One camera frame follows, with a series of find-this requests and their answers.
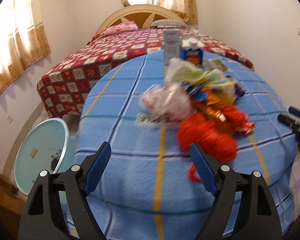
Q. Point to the cream wooden headboard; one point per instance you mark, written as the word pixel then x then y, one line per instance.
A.
pixel 143 15

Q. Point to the clear green plastic bag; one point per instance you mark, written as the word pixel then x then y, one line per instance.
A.
pixel 181 71

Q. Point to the purple wrapper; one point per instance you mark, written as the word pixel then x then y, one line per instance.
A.
pixel 239 91

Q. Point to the striped pillow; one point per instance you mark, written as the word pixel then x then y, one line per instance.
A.
pixel 169 23

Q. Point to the wooden dresser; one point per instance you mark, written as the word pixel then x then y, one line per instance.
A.
pixel 11 208

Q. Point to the red mesh net bag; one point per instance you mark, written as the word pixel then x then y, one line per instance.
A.
pixel 196 128

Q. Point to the clear snack packet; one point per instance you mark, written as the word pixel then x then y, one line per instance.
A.
pixel 213 64

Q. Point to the left window beige curtain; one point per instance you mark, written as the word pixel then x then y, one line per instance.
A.
pixel 23 40

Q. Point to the blue plaid table cloth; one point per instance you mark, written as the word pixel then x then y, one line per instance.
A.
pixel 145 191

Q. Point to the blue white milk carton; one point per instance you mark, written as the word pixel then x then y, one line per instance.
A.
pixel 191 49

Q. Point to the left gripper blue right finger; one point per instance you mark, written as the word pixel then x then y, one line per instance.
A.
pixel 257 216

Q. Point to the pink pillow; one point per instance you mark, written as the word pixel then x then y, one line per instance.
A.
pixel 122 27

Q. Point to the wall socket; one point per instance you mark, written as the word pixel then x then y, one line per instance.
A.
pixel 9 119

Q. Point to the yellow flowered wrapper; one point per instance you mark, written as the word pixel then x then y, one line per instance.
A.
pixel 224 89

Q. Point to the red patterned bedspread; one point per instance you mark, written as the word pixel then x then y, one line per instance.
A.
pixel 65 87

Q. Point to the white label tag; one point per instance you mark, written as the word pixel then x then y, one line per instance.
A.
pixel 150 119

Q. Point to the grey white carton box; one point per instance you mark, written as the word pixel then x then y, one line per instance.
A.
pixel 171 44

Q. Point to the clear pink plastic wrapper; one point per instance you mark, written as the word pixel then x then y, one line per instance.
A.
pixel 169 101

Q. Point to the light blue trash bin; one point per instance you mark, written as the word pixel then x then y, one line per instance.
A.
pixel 48 146

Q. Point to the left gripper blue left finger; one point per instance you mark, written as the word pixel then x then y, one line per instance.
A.
pixel 42 217

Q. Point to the orange tan snack packet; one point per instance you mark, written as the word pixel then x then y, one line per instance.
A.
pixel 212 108

